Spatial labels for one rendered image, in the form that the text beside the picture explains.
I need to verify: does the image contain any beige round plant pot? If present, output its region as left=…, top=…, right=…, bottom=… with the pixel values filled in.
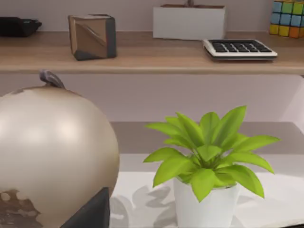
left=0, top=69, right=121, bottom=228

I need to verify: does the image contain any black flat device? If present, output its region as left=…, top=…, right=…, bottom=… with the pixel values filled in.
left=0, top=17, right=43, bottom=38

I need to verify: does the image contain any colourful puzzle cube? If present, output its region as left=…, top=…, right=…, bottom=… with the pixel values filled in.
left=269, top=0, right=304, bottom=39

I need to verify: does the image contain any white rectangular plant pot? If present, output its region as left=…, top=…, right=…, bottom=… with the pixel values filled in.
left=152, top=0, right=227, bottom=41

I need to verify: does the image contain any brown and grey cube pot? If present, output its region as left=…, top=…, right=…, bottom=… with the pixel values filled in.
left=68, top=13, right=118, bottom=61

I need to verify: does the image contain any white calculator with black keys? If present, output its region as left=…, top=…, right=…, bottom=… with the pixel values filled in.
left=202, top=38, right=278, bottom=61

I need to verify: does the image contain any wooden shelf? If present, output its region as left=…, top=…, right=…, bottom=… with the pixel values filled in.
left=0, top=30, right=304, bottom=75

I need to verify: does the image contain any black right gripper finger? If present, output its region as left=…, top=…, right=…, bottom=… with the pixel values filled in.
left=59, top=187, right=111, bottom=228

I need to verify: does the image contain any green plant in white pot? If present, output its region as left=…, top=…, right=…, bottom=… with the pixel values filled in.
left=142, top=105, right=283, bottom=228

